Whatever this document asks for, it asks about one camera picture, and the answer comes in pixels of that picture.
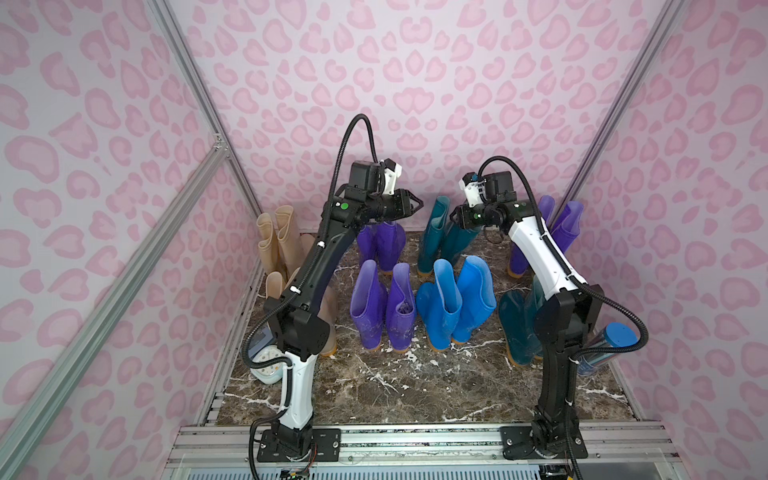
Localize large purple boot back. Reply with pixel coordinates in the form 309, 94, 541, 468
375, 222, 406, 273

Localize large purple boot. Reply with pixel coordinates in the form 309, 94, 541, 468
356, 225, 377, 265
375, 222, 406, 273

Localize purple rain boot small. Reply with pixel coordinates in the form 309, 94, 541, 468
507, 195, 555, 278
550, 201, 584, 254

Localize blue rain boot yellow sole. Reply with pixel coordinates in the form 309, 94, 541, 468
416, 259, 463, 351

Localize teal rain boot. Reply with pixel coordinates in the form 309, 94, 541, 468
440, 221, 480, 265
498, 290, 534, 366

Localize beige rain boot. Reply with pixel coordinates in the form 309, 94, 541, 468
265, 271, 285, 299
257, 212, 285, 276
318, 285, 339, 357
275, 205, 313, 277

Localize large purple boot front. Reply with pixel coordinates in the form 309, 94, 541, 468
356, 225, 377, 265

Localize large teal boot yellow sole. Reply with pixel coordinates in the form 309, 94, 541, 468
524, 275, 545, 360

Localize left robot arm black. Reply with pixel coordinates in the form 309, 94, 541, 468
265, 188, 424, 457

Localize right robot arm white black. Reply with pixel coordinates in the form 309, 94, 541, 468
450, 202, 600, 460

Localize blue cap water bottle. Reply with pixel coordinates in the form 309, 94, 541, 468
577, 322, 639, 377

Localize small white alarm clock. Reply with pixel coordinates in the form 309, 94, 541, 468
249, 344, 284, 385

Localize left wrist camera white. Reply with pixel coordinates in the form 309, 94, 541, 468
379, 158, 402, 195

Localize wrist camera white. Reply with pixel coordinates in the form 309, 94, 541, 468
379, 158, 402, 195
459, 172, 486, 208

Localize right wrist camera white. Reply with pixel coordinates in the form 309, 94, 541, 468
459, 172, 486, 208

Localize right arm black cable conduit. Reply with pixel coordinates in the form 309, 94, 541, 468
476, 155, 650, 355

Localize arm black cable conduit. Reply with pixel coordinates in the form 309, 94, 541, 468
476, 155, 650, 355
241, 113, 380, 480

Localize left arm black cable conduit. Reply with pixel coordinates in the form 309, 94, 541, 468
241, 113, 380, 480

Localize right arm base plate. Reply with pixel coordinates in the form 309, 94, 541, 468
500, 423, 589, 461

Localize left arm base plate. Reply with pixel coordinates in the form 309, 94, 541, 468
256, 424, 341, 463

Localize right aluminium frame post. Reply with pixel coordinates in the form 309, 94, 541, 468
560, 0, 689, 209

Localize left back aluminium post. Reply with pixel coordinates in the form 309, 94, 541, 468
146, 0, 262, 217

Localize aluminium front rail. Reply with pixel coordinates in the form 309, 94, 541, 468
161, 421, 688, 479

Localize left aluminium frame strut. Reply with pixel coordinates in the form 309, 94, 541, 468
1, 143, 231, 479

